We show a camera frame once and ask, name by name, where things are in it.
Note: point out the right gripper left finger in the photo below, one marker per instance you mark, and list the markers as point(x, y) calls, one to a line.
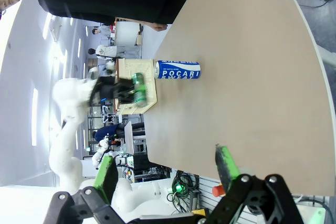
point(105, 179)

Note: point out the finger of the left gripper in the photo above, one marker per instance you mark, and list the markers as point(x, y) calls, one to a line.
point(126, 82)
point(126, 98)

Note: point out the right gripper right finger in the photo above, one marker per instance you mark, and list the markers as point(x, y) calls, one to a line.
point(227, 169)

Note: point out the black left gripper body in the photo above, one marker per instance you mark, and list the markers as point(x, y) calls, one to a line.
point(105, 90)

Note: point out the green drink can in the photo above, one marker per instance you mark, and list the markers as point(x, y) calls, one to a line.
point(139, 90)

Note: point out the blue Pocari Sweat can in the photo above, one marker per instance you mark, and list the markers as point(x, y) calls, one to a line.
point(178, 73)

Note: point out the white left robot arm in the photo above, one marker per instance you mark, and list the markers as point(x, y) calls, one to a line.
point(67, 140)

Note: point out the person right hand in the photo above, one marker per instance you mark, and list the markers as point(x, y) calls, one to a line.
point(157, 27)

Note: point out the red emergency stop button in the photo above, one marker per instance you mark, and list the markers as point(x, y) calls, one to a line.
point(218, 191)

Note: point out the background person white top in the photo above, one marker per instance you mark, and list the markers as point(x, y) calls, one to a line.
point(106, 51)

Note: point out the background person navy top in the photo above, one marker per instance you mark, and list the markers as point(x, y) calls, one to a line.
point(110, 132)

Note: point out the grey monitor panel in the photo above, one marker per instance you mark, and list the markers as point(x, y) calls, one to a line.
point(128, 137)

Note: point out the wooden framed white panel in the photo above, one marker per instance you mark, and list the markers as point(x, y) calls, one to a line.
point(126, 35)

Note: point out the background person grey top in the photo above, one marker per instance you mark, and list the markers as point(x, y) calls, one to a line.
point(102, 32)

